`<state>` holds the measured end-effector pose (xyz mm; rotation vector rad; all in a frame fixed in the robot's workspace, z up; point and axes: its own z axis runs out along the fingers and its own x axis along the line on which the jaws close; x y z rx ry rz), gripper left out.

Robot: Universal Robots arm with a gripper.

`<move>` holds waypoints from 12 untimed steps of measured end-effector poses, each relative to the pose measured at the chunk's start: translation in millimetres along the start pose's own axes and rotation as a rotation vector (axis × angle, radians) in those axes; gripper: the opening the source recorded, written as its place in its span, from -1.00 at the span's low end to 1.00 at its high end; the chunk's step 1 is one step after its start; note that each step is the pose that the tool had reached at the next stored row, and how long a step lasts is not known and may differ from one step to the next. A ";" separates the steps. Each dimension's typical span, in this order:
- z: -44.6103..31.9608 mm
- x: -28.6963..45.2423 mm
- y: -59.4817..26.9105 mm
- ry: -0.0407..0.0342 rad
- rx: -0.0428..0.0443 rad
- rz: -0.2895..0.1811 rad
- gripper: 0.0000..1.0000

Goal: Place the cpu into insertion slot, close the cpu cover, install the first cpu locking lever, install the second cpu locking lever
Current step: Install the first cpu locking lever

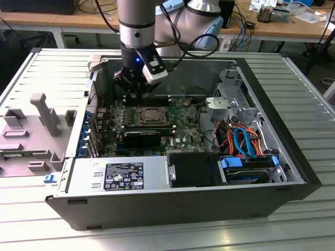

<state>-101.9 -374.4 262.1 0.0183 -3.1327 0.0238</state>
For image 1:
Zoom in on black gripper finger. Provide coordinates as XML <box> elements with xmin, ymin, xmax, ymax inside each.
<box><xmin>140</xmin><ymin>77</ymin><xmax>161</xmax><ymax>102</ymax></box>
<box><xmin>113</xmin><ymin>66</ymin><xmax>144</xmax><ymax>102</ymax></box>

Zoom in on silver green CPU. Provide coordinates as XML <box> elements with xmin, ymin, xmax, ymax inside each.
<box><xmin>145</xmin><ymin>108</ymin><xmax>162</xmax><ymax>123</ymax></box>

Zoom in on CPU socket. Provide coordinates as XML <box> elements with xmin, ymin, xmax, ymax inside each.
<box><xmin>138</xmin><ymin>105</ymin><xmax>170</xmax><ymax>125</ymax></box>

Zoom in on black graphics card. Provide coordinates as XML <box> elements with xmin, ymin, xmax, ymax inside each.
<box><xmin>122</xmin><ymin>130</ymin><xmax>162</xmax><ymax>148</ymax></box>

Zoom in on green motherboard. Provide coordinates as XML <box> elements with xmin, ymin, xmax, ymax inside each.
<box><xmin>98</xmin><ymin>94</ymin><xmax>208</xmax><ymax>158</ymax></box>

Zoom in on wooden desk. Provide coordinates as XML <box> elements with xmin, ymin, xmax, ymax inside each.
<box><xmin>0</xmin><ymin>0</ymin><xmax>335</xmax><ymax>44</ymax></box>

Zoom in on silver power supply unit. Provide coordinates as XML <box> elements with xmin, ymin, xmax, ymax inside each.
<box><xmin>66</xmin><ymin>156</ymin><xmax>170</xmax><ymax>193</ymax></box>

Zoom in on black disk bay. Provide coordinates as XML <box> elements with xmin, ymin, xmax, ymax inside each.
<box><xmin>167</xmin><ymin>152</ymin><xmax>223</xmax><ymax>188</ymax></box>

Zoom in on metal drive cage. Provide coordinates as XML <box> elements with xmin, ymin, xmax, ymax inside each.
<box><xmin>205</xmin><ymin>68</ymin><xmax>265</xmax><ymax>131</ymax></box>

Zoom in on grey parts rack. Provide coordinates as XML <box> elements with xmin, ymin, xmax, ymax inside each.
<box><xmin>0</xmin><ymin>93</ymin><xmax>79</xmax><ymax>178</ymax></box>

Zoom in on black grey PC case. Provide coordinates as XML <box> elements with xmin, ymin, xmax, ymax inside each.
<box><xmin>44</xmin><ymin>48</ymin><xmax>322</xmax><ymax>231</ymax></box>

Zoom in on blue plastic clip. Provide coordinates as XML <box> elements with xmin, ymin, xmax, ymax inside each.
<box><xmin>43</xmin><ymin>173</ymin><xmax>58</xmax><ymax>185</ymax></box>

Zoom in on hard disk with blue carrier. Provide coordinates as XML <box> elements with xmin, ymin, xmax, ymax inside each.
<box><xmin>219</xmin><ymin>155</ymin><xmax>280</xmax><ymax>187</ymax></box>

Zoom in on brown cooler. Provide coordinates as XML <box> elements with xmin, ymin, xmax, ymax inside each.
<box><xmin>256</xmin><ymin>5</ymin><xmax>274</xmax><ymax>24</ymax></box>

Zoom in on grey device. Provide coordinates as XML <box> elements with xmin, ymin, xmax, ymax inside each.
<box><xmin>272</xmin><ymin>5</ymin><xmax>292</xmax><ymax>24</ymax></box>

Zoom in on black tripod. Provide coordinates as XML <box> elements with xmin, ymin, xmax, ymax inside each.
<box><xmin>305</xmin><ymin>23</ymin><xmax>335</xmax><ymax>75</ymax></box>

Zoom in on white papers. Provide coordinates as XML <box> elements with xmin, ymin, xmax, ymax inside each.
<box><xmin>294</xmin><ymin>9</ymin><xmax>328</xmax><ymax>25</ymax></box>

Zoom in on white camera with black bracket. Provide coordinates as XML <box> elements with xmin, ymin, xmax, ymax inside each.
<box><xmin>136</xmin><ymin>48</ymin><xmax>169</xmax><ymax>85</ymax></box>

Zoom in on black camera cable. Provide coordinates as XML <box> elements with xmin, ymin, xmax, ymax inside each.
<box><xmin>154</xmin><ymin>33</ymin><xmax>220</xmax><ymax>73</ymax></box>

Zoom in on black wire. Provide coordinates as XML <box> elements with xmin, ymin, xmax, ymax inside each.
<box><xmin>197</xmin><ymin>102</ymin><xmax>220</xmax><ymax>154</ymax></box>

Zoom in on power plug with coloured wires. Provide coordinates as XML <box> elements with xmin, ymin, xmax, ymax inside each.
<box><xmin>215</xmin><ymin>121</ymin><xmax>238</xmax><ymax>155</ymax></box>

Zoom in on blue wire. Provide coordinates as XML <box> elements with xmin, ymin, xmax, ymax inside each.
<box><xmin>233</xmin><ymin>127</ymin><xmax>249</xmax><ymax>159</ymax></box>
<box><xmin>242</xmin><ymin>126</ymin><xmax>259</xmax><ymax>159</ymax></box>

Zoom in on orange wire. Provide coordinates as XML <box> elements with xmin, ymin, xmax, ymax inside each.
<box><xmin>245</xmin><ymin>127</ymin><xmax>266</xmax><ymax>157</ymax></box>

